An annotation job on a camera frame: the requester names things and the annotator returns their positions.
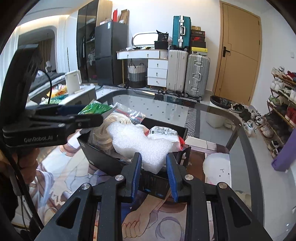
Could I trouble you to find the white electric kettle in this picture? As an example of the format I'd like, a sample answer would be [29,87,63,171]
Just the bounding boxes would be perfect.
[65,70,82,94]

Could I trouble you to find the person's left hand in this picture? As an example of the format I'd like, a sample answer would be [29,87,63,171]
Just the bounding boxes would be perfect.
[1,148,40,184]

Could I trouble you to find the black cardboard box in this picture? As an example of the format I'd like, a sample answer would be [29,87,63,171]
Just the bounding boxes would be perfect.
[77,117,192,200]

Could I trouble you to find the white suitcase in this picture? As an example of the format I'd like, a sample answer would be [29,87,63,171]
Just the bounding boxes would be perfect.
[166,50,188,92]

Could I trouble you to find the white foam wrap piece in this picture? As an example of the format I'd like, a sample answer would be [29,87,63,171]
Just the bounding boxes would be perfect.
[107,122,173,174]

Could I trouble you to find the black refrigerator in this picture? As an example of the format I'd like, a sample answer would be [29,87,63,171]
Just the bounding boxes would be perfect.
[95,21,128,86]

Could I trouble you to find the wooden shoe rack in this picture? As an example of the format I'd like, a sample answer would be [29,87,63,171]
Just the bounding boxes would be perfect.
[260,66,295,158]

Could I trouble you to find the stack of shoe boxes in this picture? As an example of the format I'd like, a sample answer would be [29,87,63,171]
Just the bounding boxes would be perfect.
[190,26,208,56]

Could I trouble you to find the silver suitcase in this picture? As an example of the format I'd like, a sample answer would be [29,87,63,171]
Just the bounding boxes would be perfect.
[184,54,210,100]

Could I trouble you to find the wooden door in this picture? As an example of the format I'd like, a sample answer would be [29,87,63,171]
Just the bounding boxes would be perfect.
[213,1,262,105]

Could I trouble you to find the white bagged strap roll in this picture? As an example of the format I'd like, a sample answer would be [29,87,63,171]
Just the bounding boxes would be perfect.
[87,112,132,160]

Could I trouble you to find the black bag on desk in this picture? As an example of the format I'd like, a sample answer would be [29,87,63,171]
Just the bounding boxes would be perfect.
[154,30,169,50]

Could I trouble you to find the teal suitcase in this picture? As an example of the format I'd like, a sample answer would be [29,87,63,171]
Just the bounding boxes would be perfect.
[171,16,191,52]

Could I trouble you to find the dark glass cabinet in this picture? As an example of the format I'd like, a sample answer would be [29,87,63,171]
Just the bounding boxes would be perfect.
[76,1,113,83]

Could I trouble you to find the black trash bin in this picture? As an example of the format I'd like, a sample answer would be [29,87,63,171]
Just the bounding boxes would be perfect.
[210,95,231,109]

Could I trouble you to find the oval mirror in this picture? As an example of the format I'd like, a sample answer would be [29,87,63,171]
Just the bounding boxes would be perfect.
[131,32,158,48]

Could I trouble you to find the green medicine packet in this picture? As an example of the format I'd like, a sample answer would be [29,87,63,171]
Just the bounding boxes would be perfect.
[78,99,117,119]

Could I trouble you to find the purple bag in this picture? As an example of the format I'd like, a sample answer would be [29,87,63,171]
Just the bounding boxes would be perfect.
[271,130,296,172]

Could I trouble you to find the anime print desk mat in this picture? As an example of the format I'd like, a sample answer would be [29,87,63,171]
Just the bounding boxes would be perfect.
[14,134,232,241]

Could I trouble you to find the woven laundry basket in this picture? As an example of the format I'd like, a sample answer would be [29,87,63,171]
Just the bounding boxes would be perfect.
[128,62,147,88]

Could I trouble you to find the white drawer desk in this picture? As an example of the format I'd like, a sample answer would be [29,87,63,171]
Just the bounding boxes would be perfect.
[117,50,168,88]

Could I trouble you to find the white red tissue packet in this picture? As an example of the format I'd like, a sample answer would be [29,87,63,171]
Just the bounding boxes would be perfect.
[145,126,185,152]

